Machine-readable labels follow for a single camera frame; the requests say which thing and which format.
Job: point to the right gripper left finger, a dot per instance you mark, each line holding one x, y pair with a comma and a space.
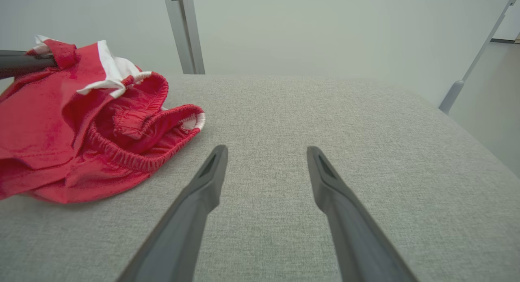
178, 241

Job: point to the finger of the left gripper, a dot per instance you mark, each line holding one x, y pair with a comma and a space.
20, 63

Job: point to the red shorts white stripe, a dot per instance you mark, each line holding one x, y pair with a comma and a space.
40, 123

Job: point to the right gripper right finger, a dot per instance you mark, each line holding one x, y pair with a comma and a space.
357, 245

